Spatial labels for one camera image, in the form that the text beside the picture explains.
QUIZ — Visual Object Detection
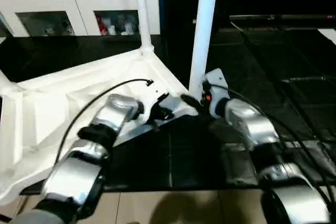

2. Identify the white plastic table leg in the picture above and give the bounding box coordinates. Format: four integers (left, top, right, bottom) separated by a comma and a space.
0, 69, 22, 99
188, 0, 220, 99
133, 0, 155, 56

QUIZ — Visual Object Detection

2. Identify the white plastic table top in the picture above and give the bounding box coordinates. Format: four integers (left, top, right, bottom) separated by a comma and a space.
0, 46, 200, 206

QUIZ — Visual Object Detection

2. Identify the black work mat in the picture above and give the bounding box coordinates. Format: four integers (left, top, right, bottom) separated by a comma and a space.
0, 27, 336, 193

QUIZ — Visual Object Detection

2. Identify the dark low furniture silver edge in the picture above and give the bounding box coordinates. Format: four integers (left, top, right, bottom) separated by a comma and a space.
230, 14, 336, 29

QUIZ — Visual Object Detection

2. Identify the white cabinet with glass doors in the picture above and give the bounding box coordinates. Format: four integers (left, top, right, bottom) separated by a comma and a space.
0, 0, 161, 38

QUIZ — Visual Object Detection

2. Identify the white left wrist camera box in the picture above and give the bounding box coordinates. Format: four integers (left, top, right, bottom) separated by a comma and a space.
139, 82, 171, 125

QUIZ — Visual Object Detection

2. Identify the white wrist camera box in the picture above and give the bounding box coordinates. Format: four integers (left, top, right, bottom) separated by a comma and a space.
139, 82, 171, 125
201, 68, 226, 94

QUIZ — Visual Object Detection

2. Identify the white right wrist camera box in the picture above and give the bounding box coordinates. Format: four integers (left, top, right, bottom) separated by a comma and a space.
201, 68, 226, 94

